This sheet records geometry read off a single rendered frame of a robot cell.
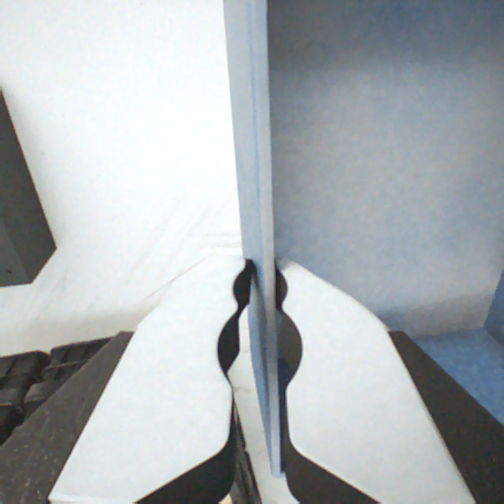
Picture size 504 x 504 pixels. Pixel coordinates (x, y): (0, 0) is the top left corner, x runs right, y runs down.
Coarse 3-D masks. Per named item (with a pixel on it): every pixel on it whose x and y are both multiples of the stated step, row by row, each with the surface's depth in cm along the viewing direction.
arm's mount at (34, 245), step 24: (0, 96) 44; (0, 120) 44; (0, 144) 44; (0, 168) 43; (24, 168) 49; (0, 192) 43; (24, 192) 48; (0, 216) 42; (24, 216) 47; (0, 240) 44; (24, 240) 47; (48, 240) 53; (0, 264) 46; (24, 264) 46
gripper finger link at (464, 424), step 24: (408, 336) 8; (408, 360) 8; (432, 360) 8; (432, 384) 7; (456, 384) 7; (432, 408) 7; (456, 408) 7; (480, 408) 7; (456, 432) 6; (480, 432) 6; (456, 456) 6; (480, 456) 6; (480, 480) 6
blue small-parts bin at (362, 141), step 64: (256, 0) 7; (320, 0) 13; (384, 0) 13; (448, 0) 14; (256, 64) 8; (320, 64) 14; (384, 64) 14; (448, 64) 15; (256, 128) 9; (320, 128) 15; (384, 128) 16; (448, 128) 16; (256, 192) 10; (320, 192) 17; (384, 192) 17; (448, 192) 18; (256, 256) 11; (320, 256) 18; (384, 256) 19; (448, 256) 19; (256, 320) 14; (384, 320) 21; (448, 320) 22; (256, 384) 19
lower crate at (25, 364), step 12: (0, 360) 63; (12, 360) 63; (24, 360) 63; (36, 360) 63; (48, 360) 65; (0, 372) 61; (12, 372) 61; (24, 372) 59; (36, 372) 62; (0, 384) 58; (12, 384) 58; (24, 384) 58; (0, 396) 55; (12, 396) 55; (24, 396) 56; (24, 408) 55
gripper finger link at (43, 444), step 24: (120, 336) 9; (96, 360) 8; (72, 384) 7; (96, 384) 7; (48, 408) 7; (72, 408) 7; (24, 432) 6; (48, 432) 6; (72, 432) 6; (0, 456) 6; (24, 456) 6; (48, 456) 6; (0, 480) 6; (24, 480) 6; (48, 480) 6
